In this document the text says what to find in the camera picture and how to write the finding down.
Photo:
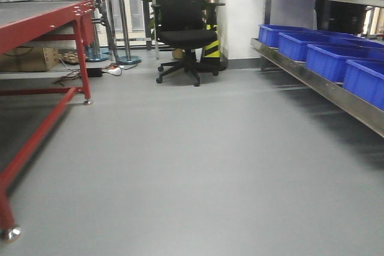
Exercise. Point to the black office chair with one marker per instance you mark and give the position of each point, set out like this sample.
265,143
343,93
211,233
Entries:
179,24

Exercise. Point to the stanchion with blue base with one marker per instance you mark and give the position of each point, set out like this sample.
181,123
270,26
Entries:
128,59

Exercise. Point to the cardboard box under table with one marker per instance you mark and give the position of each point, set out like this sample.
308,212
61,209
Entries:
29,59

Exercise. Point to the blue plastic bin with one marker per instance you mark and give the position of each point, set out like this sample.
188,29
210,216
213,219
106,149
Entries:
330,61
294,45
365,80
269,34

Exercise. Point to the stainless steel shelf rack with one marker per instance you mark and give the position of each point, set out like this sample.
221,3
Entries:
334,92

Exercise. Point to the red metal table frame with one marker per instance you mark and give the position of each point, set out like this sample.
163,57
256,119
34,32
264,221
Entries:
28,29

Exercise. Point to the yellow black striped post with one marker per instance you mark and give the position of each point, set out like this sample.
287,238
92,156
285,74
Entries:
212,50

